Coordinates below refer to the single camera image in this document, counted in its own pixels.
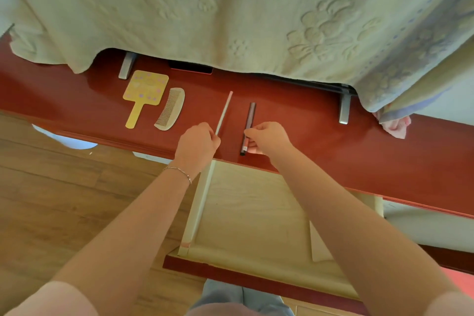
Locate silver television stand foot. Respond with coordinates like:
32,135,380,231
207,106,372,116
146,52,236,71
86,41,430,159
118,51,138,80
338,92,353,125

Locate open wooden drawer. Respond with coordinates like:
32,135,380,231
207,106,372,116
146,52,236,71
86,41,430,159
162,158,384,315

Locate person's right hand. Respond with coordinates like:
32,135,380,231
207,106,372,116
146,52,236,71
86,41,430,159
244,121,295,171

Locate grey trousers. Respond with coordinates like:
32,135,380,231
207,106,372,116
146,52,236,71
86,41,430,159
188,279,294,316

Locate person's right forearm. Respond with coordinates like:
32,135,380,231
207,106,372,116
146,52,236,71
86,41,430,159
268,149,463,316

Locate thin silver bracelet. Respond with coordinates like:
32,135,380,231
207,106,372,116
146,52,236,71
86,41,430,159
162,166,193,185

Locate thin pale pencil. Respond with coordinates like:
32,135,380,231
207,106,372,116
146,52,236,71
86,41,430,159
214,91,234,137

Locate wooden comb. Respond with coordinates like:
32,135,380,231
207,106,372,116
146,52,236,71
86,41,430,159
154,87,186,131

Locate white round container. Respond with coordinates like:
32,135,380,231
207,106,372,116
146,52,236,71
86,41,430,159
32,124,99,151

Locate person's left hand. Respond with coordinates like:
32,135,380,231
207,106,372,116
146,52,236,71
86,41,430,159
173,122,221,179

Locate yellow hand mirror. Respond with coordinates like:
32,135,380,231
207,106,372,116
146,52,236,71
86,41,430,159
122,70,170,130

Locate dark brown cosmetic pen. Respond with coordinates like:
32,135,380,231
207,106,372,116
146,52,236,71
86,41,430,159
239,102,257,157

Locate person's left forearm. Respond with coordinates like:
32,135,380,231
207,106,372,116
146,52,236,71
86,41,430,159
51,161,203,316

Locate pale green embossed blanket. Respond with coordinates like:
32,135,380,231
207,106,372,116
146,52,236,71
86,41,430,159
0,0,474,124

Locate pink shirt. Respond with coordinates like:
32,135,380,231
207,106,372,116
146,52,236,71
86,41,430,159
3,280,474,316

